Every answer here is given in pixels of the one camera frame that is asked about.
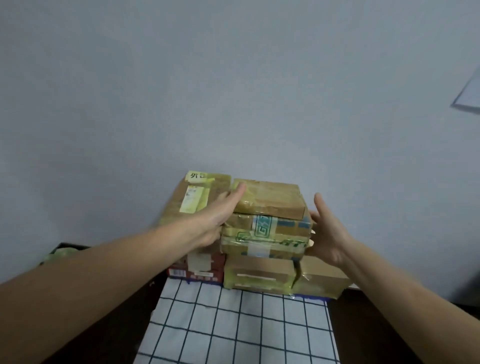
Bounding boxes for person's left forearm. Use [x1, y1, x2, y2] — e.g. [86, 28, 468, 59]
[0, 219, 203, 364]

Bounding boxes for yellow taped cardboard box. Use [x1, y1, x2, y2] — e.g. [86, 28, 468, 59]
[223, 254, 299, 296]

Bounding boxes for person's right forearm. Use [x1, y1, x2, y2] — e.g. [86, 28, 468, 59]
[339, 242, 480, 364]

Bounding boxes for small brown cardboard box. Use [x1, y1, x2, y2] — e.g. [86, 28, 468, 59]
[232, 179, 307, 221]

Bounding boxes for person's right hand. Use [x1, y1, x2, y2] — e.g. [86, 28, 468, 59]
[305, 192, 358, 269]

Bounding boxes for yellow labelled cardboard box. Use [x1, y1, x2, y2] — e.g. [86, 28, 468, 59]
[159, 171, 232, 227]

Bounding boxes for person's left hand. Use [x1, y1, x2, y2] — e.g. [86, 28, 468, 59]
[187, 182, 247, 251]

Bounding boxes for white paper sheet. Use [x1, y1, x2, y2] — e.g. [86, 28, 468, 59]
[451, 69, 480, 114]

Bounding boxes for green printed cardboard box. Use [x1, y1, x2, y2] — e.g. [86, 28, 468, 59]
[220, 211, 314, 260]

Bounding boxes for white blue checked cloth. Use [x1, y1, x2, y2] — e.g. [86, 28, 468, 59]
[134, 277, 341, 364]

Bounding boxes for pale green object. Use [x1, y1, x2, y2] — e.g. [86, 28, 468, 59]
[40, 247, 79, 265]

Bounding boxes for red brown printed box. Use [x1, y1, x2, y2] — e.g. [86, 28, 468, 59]
[166, 250, 227, 283]

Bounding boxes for plain brown cardboard box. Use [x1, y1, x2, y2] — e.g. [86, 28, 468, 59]
[292, 255, 352, 301]

